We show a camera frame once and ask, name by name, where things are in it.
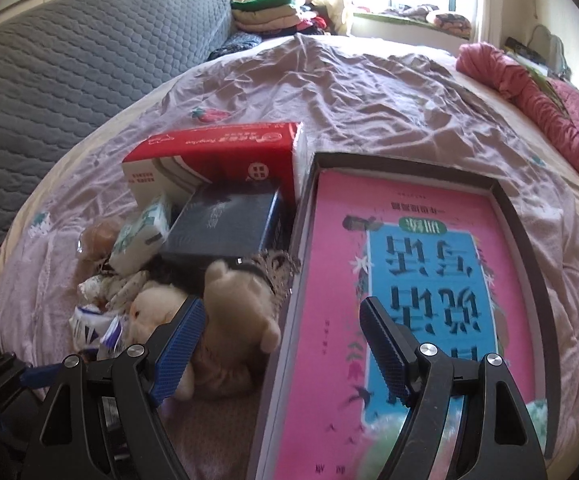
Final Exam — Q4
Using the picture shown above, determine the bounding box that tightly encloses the beige lace cloth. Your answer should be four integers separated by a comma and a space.
239, 252, 303, 311

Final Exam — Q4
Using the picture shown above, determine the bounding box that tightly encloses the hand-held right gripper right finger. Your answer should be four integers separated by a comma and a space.
359, 296, 550, 480

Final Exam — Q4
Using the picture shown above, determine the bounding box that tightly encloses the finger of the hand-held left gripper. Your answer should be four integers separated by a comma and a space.
0, 354, 62, 396

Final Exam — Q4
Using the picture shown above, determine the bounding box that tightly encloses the green cloth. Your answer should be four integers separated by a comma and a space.
532, 62, 563, 93

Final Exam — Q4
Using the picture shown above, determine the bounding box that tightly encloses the beige mattress sheet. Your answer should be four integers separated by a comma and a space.
449, 67, 579, 286

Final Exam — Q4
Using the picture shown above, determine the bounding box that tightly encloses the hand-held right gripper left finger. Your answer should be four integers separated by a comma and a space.
24, 295, 207, 480

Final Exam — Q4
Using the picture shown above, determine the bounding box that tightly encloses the small green white tissue pack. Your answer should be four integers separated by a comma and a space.
108, 195, 172, 276

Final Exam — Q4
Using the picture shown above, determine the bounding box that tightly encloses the dark blue box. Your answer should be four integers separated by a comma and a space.
159, 181, 290, 273

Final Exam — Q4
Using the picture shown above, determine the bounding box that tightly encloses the stack of folded clothes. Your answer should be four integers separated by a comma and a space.
230, 0, 330, 38

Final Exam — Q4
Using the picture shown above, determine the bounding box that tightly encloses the cream plush bear doll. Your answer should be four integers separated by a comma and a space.
128, 258, 282, 403

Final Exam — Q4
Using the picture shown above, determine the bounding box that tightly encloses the small brownish pink toy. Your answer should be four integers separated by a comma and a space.
76, 220, 120, 263

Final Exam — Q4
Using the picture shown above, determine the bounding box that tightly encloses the pink and blue book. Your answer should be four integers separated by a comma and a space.
269, 170, 550, 480

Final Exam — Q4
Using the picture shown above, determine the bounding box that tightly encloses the red tissue box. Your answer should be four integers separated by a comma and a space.
122, 121, 315, 211

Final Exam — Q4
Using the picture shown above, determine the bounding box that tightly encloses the dark patterned pillow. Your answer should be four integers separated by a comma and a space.
209, 30, 265, 61

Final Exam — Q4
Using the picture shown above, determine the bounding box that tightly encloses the white vanity mirror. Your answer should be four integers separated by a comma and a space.
529, 25, 570, 76

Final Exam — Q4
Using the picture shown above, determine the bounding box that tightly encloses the pink quilt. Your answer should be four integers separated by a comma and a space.
457, 42, 579, 206

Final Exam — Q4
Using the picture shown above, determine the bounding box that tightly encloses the grey shallow cardboard box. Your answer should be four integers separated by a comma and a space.
246, 151, 563, 480

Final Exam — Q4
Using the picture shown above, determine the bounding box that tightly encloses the lilac strawberry print bedsheet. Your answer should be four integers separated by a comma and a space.
0, 35, 579, 480

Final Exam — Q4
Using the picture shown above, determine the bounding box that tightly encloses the blue white small packet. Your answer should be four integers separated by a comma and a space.
72, 305, 125, 361

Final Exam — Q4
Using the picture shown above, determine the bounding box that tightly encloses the floral fabric scrunchie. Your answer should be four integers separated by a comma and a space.
79, 269, 152, 313

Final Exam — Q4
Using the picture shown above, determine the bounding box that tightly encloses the bedding on windowsill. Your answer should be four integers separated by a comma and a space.
384, 4, 473, 36

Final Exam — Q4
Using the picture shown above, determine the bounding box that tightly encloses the grey quilted headboard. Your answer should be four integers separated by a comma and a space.
0, 0, 235, 291

